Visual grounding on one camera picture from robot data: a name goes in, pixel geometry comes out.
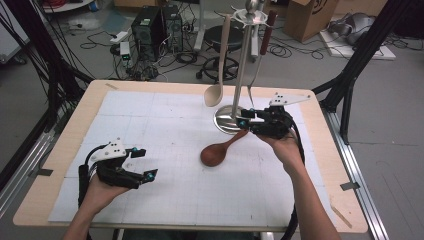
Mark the white foam board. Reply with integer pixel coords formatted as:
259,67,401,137
319,29,397,61

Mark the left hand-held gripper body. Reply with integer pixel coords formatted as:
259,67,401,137
89,138,145,190

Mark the person's right hand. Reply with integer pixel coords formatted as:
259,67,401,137
258,131,305,173

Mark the large black computer tower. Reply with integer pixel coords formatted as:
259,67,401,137
130,5,164,63

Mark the dark wooden spoon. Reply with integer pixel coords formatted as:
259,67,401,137
200,129,250,168

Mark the white round table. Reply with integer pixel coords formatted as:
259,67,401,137
41,0,94,14

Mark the beige ladle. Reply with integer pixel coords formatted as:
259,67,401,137
203,14,232,108

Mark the person's left hand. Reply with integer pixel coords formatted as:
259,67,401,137
82,176,131,213

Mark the white stand pole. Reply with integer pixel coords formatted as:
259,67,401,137
193,0,206,53
249,24,260,63

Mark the black floor cable coil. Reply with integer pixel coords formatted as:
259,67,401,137
264,43,293,59

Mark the metal utensil rack stand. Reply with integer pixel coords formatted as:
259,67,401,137
213,0,278,135

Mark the white cabinet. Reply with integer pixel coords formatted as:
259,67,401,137
0,0,31,64

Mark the black frame strut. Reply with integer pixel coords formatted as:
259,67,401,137
6,0,94,134
313,0,413,144

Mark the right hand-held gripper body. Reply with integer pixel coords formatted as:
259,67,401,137
251,93,311,138

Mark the white power strip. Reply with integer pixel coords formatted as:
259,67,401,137
109,30,129,44

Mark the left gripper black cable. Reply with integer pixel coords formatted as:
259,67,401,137
78,143,104,208

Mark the black round stool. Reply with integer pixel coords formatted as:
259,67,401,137
195,25,245,85

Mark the aluminium rail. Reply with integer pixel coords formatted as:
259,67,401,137
321,106,389,240
0,109,64,218

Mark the slim black computer tower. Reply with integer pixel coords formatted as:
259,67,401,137
161,4,184,54

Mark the grey device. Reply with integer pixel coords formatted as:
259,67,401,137
328,12,376,46

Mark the white power supply green display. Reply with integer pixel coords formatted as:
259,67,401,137
119,41,132,66

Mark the white grid mat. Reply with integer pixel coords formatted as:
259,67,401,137
48,90,337,229

